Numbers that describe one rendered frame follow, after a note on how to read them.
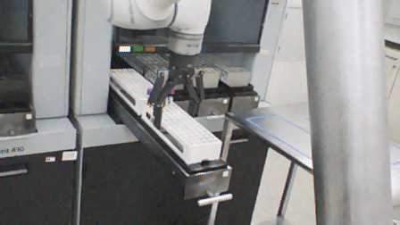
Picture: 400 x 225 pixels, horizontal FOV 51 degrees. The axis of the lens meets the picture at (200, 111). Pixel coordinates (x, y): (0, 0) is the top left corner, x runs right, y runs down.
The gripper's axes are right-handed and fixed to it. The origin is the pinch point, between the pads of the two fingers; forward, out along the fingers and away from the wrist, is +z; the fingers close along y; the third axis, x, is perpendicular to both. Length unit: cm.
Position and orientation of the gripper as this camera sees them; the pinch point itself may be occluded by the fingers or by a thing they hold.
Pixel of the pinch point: (174, 119)
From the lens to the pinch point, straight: 121.7
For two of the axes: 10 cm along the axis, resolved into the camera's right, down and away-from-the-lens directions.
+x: -5.1, -4.1, 7.6
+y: 8.5, -0.8, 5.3
